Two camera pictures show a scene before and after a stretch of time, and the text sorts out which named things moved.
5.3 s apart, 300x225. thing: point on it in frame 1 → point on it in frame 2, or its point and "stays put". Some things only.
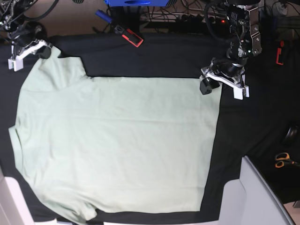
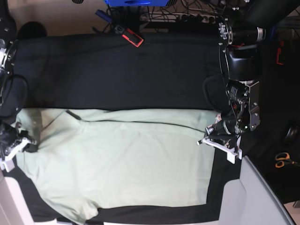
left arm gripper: x=25 y=34 → x=9 y=136
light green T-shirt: x=85 y=144 stays put
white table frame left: x=13 y=209 stays put
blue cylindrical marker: x=103 y=16 stays put
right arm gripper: x=232 y=70 → x=224 y=130
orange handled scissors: x=282 y=158 stays put
